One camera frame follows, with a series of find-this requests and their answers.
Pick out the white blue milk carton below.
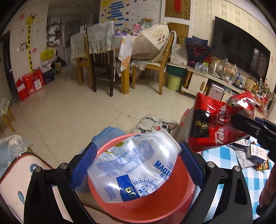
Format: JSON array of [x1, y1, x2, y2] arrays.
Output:
[[247, 144, 268, 164]]

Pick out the red yellow snack bag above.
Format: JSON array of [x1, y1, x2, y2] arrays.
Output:
[[256, 161, 270, 171]]

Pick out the silver foil packet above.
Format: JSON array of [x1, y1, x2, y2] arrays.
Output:
[[235, 150, 257, 169]]

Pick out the red Tehtarik snack bag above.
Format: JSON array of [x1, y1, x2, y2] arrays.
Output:
[[188, 92, 255, 153]]

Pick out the crushed Magicday yogurt pouch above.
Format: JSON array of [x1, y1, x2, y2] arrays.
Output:
[[87, 130, 181, 203]]

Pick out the grey printed foil packet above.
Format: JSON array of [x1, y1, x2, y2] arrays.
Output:
[[228, 139, 251, 152]]

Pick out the pink plastic trash bin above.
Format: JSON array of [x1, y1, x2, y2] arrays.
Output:
[[87, 130, 195, 223]]

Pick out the right hand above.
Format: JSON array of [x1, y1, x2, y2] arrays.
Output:
[[259, 171, 275, 207]]

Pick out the pink storage box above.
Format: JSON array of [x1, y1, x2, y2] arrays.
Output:
[[208, 84, 224, 101]]

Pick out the cream TV cabinet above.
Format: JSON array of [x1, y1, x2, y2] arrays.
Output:
[[180, 65, 268, 119]]

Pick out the black flat television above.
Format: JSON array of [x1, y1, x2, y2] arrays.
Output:
[[211, 17, 270, 81]]

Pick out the green waste bin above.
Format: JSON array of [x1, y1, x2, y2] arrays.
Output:
[[167, 74, 181, 91]]

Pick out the dark wrapped flower bouquet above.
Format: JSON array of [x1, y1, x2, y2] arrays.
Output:
[[185, 36, 211, 63]]

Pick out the cat pattern slipper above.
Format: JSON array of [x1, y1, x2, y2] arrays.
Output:
[[132, 114, 181, 138]]

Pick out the wooden dining chair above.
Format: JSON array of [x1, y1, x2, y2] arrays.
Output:
[[130, 22, 176, 95]]

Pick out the red gift boxes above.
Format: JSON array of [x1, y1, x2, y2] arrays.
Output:
[[15, 70, 45, 101]]

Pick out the dining table with cloth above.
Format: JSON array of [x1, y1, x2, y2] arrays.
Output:
[[71, 32, 152, 95]]

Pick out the dark wooden chair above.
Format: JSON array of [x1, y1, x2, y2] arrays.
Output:
[[87, 20, 116, 97]]

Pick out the giraffe height wall sticker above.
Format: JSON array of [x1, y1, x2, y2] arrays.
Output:
[[26, 14, 36, 73]]

